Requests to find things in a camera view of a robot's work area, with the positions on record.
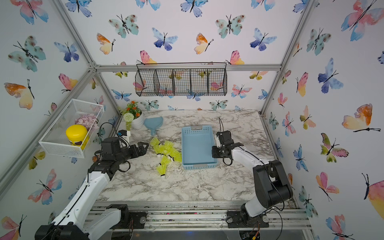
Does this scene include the yellow shuttlecock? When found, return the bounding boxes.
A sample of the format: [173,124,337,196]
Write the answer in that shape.
[169,150,182,163]
[154,145,167,158]
[164,141,174,152]
[150,137,161,147]
[157,165,167,178]
[160,156,172,167]

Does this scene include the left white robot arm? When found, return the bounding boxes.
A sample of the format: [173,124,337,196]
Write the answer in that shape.
[35,137,149,240]

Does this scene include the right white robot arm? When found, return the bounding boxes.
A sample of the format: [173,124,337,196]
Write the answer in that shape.
[212,131,293,228]

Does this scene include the light blue perforated storage box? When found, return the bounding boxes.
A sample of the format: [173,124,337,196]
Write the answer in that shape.
[182,125,218,170]

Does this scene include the light blue plastic scoop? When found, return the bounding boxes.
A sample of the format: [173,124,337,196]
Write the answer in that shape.
[144,117,164,136]

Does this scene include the white pot with artificial plant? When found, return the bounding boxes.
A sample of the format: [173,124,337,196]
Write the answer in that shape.
[122,101,145,131]

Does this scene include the pink flower bundle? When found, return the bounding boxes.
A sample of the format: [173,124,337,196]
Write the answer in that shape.
[75,114,99,131]

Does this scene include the yellow lidded jar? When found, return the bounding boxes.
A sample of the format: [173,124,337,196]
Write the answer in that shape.
[66,125,90,150]

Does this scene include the white wire wall basket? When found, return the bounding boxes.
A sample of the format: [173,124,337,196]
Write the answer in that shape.
[39,99,105,158]

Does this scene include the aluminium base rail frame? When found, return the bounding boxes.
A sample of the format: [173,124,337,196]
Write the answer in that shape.
[86,200,316,240]

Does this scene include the black wire wall basket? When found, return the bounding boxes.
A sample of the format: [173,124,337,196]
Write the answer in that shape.
[134,62,228,99]

